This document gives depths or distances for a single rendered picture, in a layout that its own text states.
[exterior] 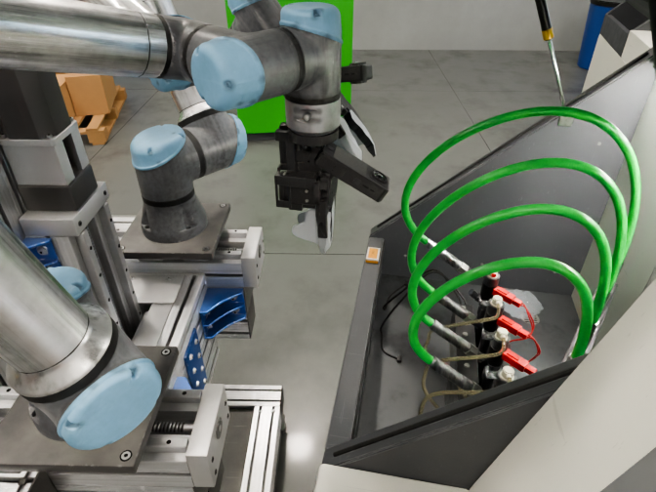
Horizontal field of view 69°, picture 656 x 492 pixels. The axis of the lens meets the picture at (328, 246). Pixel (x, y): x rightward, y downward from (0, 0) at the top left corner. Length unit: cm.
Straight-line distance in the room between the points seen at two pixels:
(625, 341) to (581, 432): 10
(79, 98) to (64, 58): 426
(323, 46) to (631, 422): 50
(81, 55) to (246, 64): 17
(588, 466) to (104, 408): 49
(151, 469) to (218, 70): 60
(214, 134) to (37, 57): 60
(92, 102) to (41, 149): 400
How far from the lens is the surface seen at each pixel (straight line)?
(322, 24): 62
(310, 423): 202
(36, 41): 59
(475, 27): 753
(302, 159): 70
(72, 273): 72
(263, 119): 420
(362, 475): 79
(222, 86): 55
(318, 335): 232
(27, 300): 52
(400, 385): 108
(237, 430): 178
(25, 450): 85
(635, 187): 89
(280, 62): 58
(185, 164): 110
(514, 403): 65
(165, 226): 114
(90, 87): 482
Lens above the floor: 167
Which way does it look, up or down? 35 degrees down
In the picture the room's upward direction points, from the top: straight up
